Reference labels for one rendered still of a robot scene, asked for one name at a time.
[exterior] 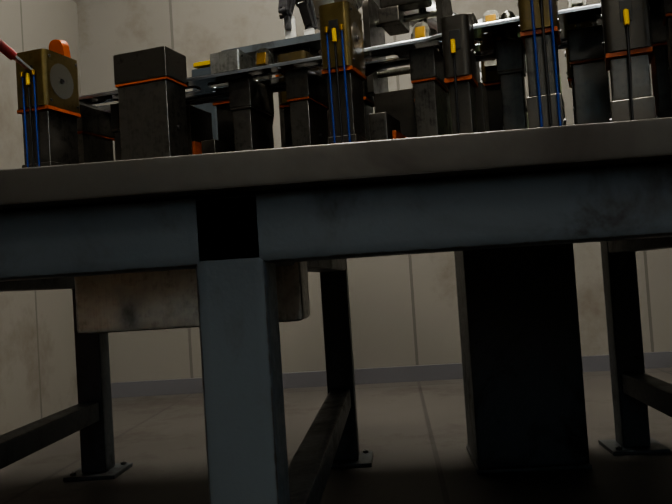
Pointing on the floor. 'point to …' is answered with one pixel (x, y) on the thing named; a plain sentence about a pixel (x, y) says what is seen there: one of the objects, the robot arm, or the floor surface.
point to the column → (522, 359)
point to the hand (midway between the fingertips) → (300, 41)
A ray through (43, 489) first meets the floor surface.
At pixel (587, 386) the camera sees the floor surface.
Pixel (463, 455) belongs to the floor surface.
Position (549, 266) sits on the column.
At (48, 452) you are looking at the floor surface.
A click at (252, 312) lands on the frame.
